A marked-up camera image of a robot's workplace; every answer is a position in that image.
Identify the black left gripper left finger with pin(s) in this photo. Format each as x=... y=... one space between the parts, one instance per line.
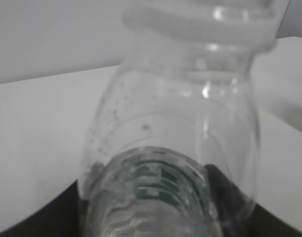
x=59 y=218

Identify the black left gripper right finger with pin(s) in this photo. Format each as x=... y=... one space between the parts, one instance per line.
x=239 y=215

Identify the clear green-label water bottle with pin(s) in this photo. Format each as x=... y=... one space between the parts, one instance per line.
x=182 y=99

